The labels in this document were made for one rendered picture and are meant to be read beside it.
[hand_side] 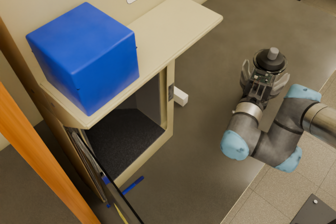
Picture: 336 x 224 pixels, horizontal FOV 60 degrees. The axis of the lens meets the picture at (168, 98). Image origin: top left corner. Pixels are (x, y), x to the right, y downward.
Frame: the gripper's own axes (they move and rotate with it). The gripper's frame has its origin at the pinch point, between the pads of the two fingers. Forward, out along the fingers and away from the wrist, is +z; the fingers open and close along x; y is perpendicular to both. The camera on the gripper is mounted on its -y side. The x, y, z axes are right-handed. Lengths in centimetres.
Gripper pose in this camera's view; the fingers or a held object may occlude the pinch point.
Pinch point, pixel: (266, 68)
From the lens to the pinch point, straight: 101.5
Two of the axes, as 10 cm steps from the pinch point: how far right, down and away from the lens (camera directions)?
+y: 0.0, -6.0, -8.0
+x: -8.9, -3.6, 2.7
